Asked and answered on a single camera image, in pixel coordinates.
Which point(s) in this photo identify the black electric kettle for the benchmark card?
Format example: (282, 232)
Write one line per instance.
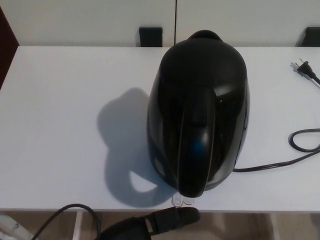
(195, 100)

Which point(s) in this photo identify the dark brown wooden panel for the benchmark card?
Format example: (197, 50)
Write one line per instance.
(7, 45)

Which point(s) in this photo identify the black kettle power base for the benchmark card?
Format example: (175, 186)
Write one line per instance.
(222, 181)

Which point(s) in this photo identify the black rectangular block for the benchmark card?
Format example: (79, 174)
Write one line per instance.
(310, 37)
(150, 37)

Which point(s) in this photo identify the clear kettle switch lever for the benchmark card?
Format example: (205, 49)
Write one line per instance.
(182, 201)

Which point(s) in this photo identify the white table leg frame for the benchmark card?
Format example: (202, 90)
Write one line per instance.
(273, 225)
(78, 225)

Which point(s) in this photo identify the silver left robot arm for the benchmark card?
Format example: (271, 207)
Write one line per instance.
(12, 228)

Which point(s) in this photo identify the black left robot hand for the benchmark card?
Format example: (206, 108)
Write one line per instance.
(140, 227)

